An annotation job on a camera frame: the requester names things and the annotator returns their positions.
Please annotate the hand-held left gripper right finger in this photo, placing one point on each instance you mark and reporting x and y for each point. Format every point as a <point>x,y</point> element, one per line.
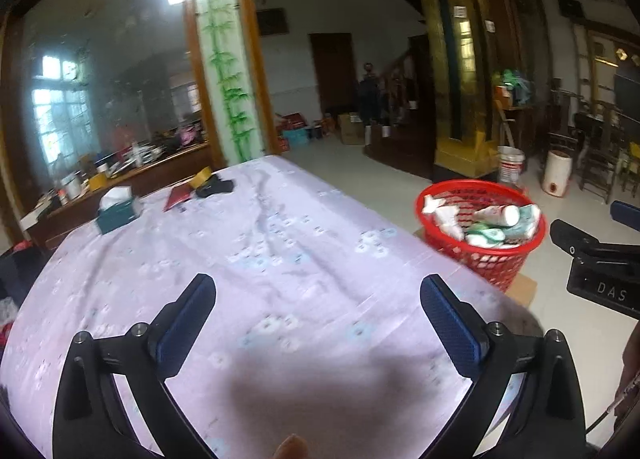
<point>450,324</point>

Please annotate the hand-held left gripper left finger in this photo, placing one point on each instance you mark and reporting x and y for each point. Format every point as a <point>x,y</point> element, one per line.
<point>185,324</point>

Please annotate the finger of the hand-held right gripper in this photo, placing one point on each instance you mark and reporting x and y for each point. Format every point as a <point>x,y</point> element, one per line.
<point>570,236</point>
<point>625,214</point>

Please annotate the red plastic basket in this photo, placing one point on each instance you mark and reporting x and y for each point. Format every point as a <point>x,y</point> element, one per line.
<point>500,264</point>

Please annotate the trash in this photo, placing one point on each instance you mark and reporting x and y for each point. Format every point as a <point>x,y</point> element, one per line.
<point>442,219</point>

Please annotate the person's left hand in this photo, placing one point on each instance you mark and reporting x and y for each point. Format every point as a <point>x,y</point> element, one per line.
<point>292,448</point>

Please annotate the white cylindrical container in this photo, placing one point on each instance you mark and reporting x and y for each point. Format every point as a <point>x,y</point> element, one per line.
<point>557,174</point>

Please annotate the wooden chair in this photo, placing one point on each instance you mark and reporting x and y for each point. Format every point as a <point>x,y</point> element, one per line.
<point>597,154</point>

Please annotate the white plastic bucket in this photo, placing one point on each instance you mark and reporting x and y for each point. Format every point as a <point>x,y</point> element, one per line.
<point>510,166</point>

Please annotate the black television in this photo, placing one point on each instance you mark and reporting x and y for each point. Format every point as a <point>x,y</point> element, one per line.
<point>627,94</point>

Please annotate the flat red packet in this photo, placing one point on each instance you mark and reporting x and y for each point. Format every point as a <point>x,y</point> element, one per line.
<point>177,198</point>

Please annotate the teal tissue box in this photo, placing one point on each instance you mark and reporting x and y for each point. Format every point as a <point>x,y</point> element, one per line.
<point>117,216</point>

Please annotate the purple floral tablecloth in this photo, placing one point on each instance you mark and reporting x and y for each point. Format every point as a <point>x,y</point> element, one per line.
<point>300,264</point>

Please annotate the black device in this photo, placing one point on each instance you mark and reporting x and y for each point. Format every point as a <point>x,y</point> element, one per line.
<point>215,187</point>

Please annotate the wooden counter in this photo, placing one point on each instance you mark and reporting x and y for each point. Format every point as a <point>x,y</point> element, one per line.
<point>150,174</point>

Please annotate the dark bag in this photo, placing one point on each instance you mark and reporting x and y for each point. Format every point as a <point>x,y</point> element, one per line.
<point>20,269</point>

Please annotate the golden pillar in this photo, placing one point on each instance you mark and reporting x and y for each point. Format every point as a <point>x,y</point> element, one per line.
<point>450,64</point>

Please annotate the blue plastic crate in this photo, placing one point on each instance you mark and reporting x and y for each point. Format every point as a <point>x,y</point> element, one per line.
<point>295,138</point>

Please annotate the cardboard box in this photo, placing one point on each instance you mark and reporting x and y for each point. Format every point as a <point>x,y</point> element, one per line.
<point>350,131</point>

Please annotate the bamboo painted pillar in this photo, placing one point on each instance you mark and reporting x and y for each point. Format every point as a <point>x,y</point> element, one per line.
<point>225,64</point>

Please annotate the wooden door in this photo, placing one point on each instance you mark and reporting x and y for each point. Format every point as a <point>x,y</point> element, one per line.
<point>332,74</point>

